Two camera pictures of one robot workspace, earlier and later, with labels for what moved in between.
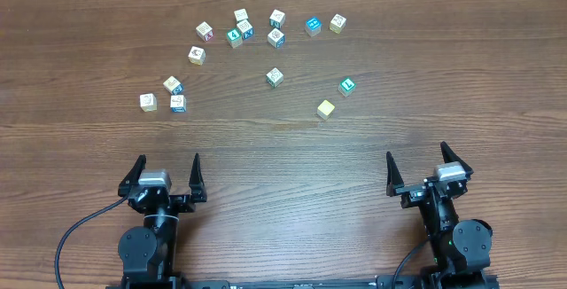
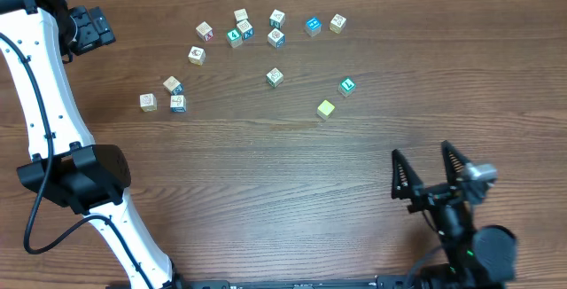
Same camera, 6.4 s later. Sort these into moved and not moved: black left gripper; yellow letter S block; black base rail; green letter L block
Moved: black left gripper
Not moved: yellow letter S block; black base rail; green letter L block
